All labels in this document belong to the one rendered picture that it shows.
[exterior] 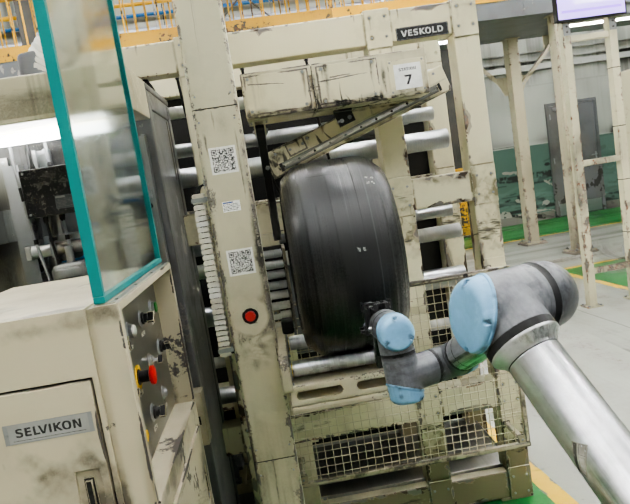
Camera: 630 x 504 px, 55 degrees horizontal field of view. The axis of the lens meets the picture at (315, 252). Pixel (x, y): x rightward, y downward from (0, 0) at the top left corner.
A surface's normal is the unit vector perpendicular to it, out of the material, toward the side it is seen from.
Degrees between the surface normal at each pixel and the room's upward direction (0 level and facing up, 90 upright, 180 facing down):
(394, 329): 83
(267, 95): 90
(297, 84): 90
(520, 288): 47
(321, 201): 51
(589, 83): 90
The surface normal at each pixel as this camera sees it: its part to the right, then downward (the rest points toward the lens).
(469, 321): -0.95, 0.09
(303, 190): -0.33, -0.59
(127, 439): 0.07, 0.11
